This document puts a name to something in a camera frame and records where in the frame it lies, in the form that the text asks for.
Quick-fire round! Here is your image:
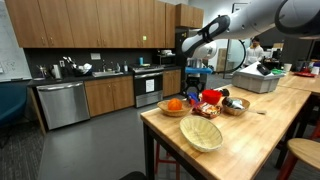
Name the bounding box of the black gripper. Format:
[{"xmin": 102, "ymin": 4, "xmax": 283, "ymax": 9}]
[{"xmin": 183, "ymin": 74, "xmax": 207, "ymax": 95}]

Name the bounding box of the blue toy brick car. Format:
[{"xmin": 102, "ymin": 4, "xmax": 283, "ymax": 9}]
[{"xmin": 187, "ymin": 92, "xmax": 199, "ymax": 106}]

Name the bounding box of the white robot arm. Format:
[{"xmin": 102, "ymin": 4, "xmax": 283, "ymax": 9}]
[{"xmin": 181, "ymin": 0, "xmax": 320, "ymax": 59}]

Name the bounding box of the orange toy basketball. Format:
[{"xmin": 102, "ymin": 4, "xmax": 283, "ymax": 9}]
[{"xmin": 167, "ymin": 98, "xmax": 182, "ymax": 110}]

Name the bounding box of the brown wicker basket with ball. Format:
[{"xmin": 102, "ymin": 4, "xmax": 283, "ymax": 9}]
[{"xmin": 157, "ymin": 98, "xmax": 192, "ymax": 117}]

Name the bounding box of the light oval wicker basket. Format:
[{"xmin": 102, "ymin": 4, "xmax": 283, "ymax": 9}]
[{"xmin": 180, "ymin": 116, "xmax": 223, "ymax": 152}]

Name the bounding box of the red plastic bowl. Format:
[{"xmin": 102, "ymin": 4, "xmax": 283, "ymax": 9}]
[{"xmin": 202, "ymin": 89, "xmax": 222, "ymax": 105}]

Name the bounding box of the orange noodle packet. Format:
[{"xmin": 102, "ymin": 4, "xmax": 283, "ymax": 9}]
[{"xmin": 192, "ymin": 102, "xmax": 221, "ymax": 119}]

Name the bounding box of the wooden bowl with cans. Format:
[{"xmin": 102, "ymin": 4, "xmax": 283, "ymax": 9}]
[{"xmin": 222, "ymin": 97, "xmax": 250, "ymax": 116}]

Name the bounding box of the microwave oven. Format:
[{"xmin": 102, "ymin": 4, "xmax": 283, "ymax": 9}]
[{"xmin": 153, "ymin": 55, "xmax": 175, "ymax": 66}]

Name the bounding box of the stainless steel refrigerator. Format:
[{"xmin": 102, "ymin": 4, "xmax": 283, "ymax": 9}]
[{"xmin": 175, "ymin": 29, "xmax": 197, "ymax": 95}]

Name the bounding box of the stainless steel oven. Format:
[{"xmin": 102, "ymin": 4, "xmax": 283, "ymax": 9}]
[{"xmin": 133, "ymin": 66, "xmax": 164, "ymax": 108}]

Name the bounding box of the grey plastic tub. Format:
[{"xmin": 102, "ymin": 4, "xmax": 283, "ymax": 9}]
[{"xmin": 232, "ymin": 62, "xmax": 284, "ymax": 94}]

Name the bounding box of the person in white shirt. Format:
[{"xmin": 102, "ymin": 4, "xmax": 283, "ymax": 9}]
[{"xmin": 243, "ymin": 37, "xmax": 264, "ymax": 67}]

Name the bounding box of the kitchen sink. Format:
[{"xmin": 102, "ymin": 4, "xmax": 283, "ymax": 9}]
[{"xmin": 92, "ymin": 71, "xmax": 124, "ymax": 77}]

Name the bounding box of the round wooden stool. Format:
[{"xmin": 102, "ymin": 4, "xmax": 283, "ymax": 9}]
[{"xmin": 276, "ymin": 138, "xmax": 320, "ymax": 180}]

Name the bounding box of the stainless steel dishwasher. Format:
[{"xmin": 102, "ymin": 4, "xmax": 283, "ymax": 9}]
[{"xmin": 36, "ymin": 81, "xmax": 90, "ymax": 130}]

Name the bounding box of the teal chair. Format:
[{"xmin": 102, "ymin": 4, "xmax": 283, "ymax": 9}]
[{"xmin": 0, "ymin": 84, "xmax": 27, "ymax": 126}]

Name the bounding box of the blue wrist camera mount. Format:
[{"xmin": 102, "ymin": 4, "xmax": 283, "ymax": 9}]
[{"xmin": 185, "ymin": 67, "xmax": 213, "ymax": 74}]

